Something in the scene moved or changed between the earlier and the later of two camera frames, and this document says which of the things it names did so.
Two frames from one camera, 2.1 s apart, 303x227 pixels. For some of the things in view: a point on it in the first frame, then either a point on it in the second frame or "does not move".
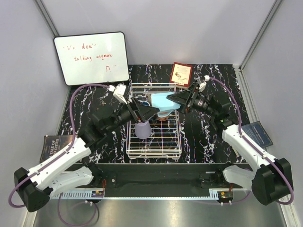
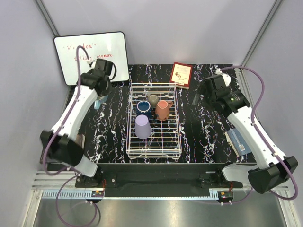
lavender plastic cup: (143, 130) does not move
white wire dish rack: (164, 142) does not move
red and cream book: (181, 74) does not move
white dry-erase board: (93, 58) does not move
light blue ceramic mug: (165, 106) -> (99, 100)
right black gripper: (182, 97) -> (202, 91)
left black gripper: (141, 112) -> (111, 87)
